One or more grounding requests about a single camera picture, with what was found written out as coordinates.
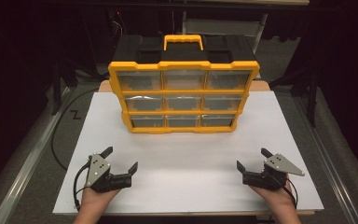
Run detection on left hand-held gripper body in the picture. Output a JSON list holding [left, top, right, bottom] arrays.
[[84, 152, 133, 194]]

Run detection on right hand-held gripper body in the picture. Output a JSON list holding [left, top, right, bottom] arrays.
[[241, 153, 306, 191]]

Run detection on person's right hand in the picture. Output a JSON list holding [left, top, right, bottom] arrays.
[[249, 180, 295, 209]]

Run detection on person's left hand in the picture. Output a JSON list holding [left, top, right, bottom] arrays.
[[79, 187, 122, 208]]

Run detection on white board mat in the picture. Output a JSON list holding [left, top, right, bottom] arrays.
[[52, 90, 325, 216]]

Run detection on set of clear plastic drawers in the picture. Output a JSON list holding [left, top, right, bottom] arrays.
[[117, 69, 252, 129]]

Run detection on black metal stand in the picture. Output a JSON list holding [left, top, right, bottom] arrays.
[[49, 54, 79, 117], [269, 66, 321, 128]]

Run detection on yellow black organizer cabinet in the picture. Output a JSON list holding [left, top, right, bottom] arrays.
[[107, 34, 261, 134]]

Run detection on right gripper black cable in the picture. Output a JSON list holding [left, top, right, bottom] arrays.
[[268, 173, 299, 210]]

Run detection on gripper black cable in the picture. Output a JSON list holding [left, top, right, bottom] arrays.
[[268, 173, 299, 210], [72, 160, 93, 212]]

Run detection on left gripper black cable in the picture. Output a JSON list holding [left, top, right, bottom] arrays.
[[72, 160, 93, 212]]

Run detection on metal floor rail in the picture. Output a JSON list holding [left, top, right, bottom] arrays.
[[0, 87, 71, 224], [292, 95, 358, 224]]

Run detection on long black floor cable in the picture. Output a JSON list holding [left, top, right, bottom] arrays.
[[50, 87, 100, 172]]

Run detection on thin background wires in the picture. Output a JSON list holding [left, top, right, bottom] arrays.
[[111, 8, 129, 35]]

